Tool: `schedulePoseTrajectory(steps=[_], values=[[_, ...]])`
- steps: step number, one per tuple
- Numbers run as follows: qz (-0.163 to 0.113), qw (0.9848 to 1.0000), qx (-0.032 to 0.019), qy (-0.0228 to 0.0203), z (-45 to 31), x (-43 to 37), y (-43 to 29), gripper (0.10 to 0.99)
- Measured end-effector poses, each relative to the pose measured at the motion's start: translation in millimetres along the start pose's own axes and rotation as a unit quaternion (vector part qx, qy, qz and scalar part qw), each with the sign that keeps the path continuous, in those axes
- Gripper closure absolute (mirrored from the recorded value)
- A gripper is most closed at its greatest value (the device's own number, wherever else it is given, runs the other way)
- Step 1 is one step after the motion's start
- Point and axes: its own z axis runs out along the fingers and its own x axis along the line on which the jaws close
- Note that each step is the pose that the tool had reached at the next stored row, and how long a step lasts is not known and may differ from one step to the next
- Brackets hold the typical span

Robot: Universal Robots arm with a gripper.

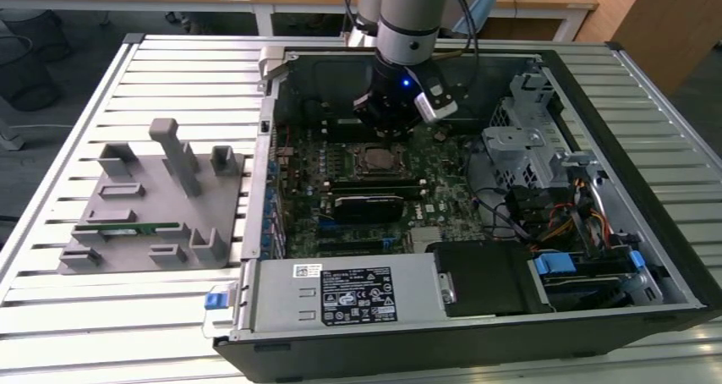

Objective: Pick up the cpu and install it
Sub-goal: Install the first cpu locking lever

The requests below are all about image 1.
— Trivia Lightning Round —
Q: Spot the grey metal stand foot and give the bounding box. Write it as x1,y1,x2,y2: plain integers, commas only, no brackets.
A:
0,117,26,151

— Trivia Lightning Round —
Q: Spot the black plastic shroud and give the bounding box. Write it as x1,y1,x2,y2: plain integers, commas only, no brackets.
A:
426,239,552,317

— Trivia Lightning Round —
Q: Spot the blue disk carrier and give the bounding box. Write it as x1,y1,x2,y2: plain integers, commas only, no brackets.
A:
533,251,577,277

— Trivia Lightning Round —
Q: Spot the grey power supply unit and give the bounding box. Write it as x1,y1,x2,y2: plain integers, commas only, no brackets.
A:
247,255,462,332

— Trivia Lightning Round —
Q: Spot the blue grey case latch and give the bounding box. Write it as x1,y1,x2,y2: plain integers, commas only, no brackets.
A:
202,282,238,330

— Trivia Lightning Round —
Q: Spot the metal socket cover frame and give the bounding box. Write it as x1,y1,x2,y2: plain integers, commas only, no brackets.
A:
353,144,409,178

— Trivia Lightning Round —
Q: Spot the black rating label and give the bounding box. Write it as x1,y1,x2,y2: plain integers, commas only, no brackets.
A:
319,266,399,328

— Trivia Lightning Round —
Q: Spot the dark RAM stick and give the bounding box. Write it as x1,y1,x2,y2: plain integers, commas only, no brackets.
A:
331,184,423,200

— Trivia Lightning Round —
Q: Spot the silver finned heatsink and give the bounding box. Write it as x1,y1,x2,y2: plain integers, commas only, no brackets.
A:
410,227,445,254

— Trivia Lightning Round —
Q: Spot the black open PC case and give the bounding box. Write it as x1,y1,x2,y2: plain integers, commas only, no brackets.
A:
213,41,722,383

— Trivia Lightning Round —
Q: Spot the green motherboard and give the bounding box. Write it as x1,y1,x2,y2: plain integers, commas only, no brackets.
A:
270,121,493,261

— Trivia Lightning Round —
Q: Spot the green RAM stick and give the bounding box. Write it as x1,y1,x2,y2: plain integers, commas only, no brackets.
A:
76,221,182,237

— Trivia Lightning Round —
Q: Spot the CPU socket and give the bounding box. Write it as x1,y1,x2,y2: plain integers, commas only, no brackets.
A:
349,142,411,180

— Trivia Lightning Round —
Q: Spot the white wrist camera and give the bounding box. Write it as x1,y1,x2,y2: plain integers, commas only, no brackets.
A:
414,77,459,125

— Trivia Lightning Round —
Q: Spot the black mesh waste bin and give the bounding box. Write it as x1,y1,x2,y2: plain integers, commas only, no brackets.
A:
0,9,74,112

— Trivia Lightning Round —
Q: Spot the wooden desk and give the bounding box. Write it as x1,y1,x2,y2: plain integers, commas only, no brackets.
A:
0,0,601,42

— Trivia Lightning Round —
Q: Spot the black graphics card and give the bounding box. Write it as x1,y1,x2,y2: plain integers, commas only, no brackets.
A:
331,194,406,225

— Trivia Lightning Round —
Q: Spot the grey parts rack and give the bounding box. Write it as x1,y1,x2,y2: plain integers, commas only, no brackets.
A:
55,117,247,276

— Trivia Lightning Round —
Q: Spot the silver drive cage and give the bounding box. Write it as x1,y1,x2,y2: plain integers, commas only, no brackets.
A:
482,73,572,190

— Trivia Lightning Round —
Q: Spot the wooden cabinet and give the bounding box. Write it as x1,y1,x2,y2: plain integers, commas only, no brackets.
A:
574,0,722,96

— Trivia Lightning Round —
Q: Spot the silver square CPU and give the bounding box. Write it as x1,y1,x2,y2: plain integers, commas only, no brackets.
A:
365,148,398,170

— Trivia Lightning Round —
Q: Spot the coloured power wire bundle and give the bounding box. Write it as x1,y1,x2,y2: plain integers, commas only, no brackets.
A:
529,176,614,254

